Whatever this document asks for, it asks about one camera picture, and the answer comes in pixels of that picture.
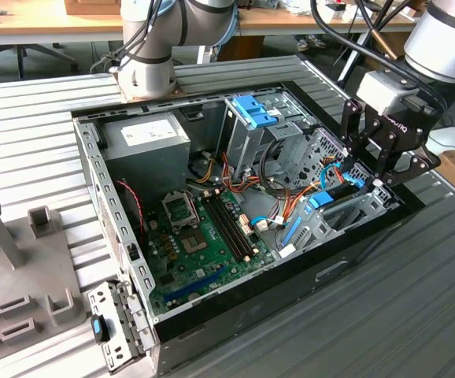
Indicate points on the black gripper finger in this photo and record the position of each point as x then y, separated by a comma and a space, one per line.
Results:
420, 165
349, 122

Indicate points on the hard disk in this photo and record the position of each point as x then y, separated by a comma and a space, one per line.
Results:
321, 199

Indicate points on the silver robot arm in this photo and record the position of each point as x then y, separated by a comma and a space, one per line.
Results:
440, 47

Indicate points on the metal disk bay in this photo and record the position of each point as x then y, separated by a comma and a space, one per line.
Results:
314, 230

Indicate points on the black stand pole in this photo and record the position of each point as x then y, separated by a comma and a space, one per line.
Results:
353, 61

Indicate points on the seated person's shoes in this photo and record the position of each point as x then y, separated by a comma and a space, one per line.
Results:
310, 42

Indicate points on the large brown cardboard sheet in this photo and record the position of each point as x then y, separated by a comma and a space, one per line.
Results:
400, 41

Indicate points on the blue drive cage latch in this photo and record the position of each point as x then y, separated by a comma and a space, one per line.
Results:
251, 112

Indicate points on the metal optical drive cage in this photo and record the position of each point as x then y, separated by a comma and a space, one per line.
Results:
243, 145

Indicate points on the black RAM slot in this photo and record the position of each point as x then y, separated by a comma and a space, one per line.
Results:
228, 228
239, 223
233, 226
222, 230

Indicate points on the black open PC case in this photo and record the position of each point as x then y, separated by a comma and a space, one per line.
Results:
290, 291

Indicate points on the CPU socket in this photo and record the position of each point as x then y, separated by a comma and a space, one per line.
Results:
178, 210

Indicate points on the black square chipset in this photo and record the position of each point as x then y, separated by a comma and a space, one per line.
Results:
194, 242

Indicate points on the grey power supply unit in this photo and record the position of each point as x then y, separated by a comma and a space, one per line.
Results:
149, 161

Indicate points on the green motherboard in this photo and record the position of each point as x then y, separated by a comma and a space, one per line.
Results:
188, 271

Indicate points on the blue expansion slot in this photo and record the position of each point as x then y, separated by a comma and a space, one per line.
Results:
196, 285

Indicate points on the brown cardboard box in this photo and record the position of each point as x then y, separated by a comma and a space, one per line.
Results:
89, 7

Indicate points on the metal expansion card retainer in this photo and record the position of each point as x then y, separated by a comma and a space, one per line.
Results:
129, 311

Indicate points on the wooden office desk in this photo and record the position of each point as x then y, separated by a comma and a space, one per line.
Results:
54, 25

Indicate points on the blue black retainer latch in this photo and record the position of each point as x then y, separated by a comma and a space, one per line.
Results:
97, 328

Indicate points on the black office chair base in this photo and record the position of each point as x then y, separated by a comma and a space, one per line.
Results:
20, 65

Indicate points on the grey parts rack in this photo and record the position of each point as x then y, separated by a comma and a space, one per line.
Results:
34, 267

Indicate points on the brown square base plate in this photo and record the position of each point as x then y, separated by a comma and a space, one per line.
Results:
177, 93

